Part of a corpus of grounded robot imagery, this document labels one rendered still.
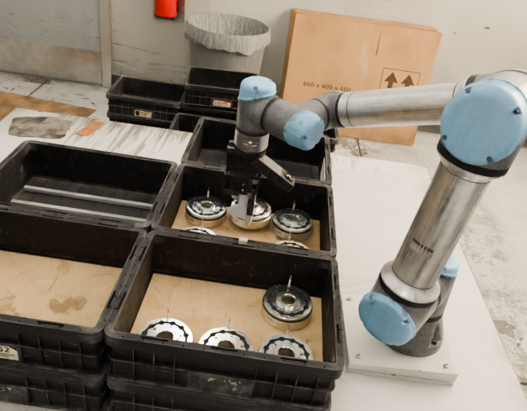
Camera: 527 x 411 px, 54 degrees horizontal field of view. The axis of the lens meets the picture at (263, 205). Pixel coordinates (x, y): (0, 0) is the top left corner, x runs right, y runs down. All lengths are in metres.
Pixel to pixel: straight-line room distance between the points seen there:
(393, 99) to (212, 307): 0.55
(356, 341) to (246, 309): 0.28
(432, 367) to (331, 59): 2.92
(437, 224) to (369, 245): 0.67
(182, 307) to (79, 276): 0.23
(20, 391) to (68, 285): 0.22
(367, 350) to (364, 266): 0.34
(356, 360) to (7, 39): 3.84
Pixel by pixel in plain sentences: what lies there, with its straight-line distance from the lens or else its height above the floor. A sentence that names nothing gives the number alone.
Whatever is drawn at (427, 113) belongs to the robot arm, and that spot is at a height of 1.25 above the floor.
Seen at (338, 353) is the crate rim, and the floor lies 0.93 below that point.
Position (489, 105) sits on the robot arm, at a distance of 0.82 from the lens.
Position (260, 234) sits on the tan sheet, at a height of 0.83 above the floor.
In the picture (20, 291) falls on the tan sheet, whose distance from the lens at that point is 1.15.
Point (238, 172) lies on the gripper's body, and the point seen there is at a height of 1.01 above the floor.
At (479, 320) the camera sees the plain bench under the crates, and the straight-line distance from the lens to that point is 1.47.
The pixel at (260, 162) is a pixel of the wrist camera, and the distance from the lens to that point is 1.16.
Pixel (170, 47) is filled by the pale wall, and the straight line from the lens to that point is 4.14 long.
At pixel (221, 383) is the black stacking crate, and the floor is 0.85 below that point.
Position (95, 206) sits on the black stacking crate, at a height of 0.83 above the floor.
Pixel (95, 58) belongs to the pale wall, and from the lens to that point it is 4.30.
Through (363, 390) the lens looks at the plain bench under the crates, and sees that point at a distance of 1.19.
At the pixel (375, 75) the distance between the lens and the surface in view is 3.92.
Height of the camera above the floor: 1.59
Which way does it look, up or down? 33 degrees down
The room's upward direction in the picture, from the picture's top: 9 degrees clockwise
